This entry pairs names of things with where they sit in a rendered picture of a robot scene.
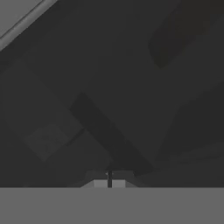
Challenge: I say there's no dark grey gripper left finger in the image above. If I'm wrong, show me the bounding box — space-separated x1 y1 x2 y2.
80 171 109 188

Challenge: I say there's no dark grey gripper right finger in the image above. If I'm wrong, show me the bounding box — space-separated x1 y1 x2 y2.
110 171 140 188

